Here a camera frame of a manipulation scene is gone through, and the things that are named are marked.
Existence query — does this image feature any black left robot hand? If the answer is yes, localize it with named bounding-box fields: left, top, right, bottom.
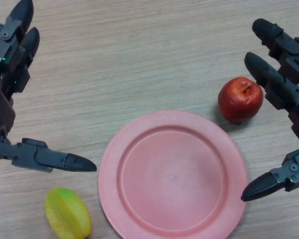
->
left=0, top=0, right=98, bottom=175

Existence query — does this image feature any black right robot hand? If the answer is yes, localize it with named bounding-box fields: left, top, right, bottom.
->
left=240, top=18, right=299, bottom=202

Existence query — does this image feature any red apple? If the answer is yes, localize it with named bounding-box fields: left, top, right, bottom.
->
left=218, top=76, right=264, bottom=122

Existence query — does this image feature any pink round plate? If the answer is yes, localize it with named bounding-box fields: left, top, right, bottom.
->
left=98, top=110, right=249, bottom=239

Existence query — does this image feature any yellow green starfruit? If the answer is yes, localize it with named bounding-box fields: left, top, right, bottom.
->
left=44, top=187, right=92, bottom=239

